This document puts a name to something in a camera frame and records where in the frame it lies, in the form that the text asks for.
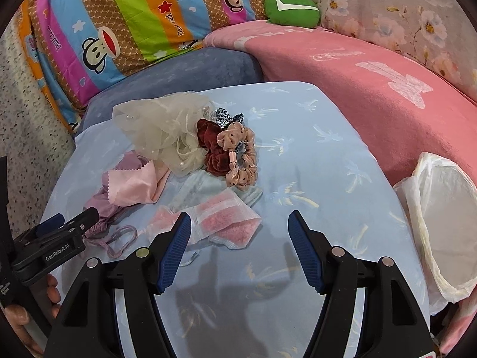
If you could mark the green checkmark plush cushion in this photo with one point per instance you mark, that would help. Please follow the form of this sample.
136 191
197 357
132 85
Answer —
296 13

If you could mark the black white patterned scrunchie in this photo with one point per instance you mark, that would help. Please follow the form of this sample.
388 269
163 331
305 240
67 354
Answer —
227 115

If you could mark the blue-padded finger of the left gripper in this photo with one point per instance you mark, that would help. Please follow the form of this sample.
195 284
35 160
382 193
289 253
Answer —
50 225

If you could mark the dark blue pillow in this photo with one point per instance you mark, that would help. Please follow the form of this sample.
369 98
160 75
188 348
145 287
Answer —
198 70

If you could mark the beige organza pearl scrunchie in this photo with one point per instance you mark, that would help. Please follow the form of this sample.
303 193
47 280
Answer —
164 129

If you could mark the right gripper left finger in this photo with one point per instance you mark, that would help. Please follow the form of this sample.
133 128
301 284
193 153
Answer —
87 324

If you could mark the pink fleece blanket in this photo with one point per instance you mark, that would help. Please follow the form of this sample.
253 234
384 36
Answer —
398 108

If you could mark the grey green cloth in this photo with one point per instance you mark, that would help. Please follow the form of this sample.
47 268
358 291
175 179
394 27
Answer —
200 186

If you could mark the mauve fabric piece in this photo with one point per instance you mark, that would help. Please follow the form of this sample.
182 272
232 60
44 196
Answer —
107 211

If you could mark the white lined trash bin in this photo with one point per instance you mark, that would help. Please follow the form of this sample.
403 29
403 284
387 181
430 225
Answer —
439 199

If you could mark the light blue palm-print pillow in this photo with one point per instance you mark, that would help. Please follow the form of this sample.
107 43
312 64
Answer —
256 302

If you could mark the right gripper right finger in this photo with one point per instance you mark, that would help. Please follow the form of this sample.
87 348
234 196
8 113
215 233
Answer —
392 324

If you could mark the dark red velvet scrunchie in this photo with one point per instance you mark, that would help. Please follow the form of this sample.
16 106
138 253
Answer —
217 160

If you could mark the person's left hand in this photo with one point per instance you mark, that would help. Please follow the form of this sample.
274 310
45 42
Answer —
24 325

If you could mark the pink satin cloth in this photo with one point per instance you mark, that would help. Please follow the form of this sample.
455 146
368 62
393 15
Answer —
141 186

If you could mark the colourful monkey print quilt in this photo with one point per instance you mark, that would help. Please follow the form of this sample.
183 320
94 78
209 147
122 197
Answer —
78 48

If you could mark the pink granule sachet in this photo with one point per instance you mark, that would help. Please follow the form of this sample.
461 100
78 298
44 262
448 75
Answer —
223 219

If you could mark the grey floral bedsheet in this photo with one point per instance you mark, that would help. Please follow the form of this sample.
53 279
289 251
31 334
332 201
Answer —
436 33

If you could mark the pink dotted scrunchie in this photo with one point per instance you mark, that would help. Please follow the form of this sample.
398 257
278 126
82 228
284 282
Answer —
242 176

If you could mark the speckled grey blanket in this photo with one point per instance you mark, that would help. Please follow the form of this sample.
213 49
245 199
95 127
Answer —
35 142

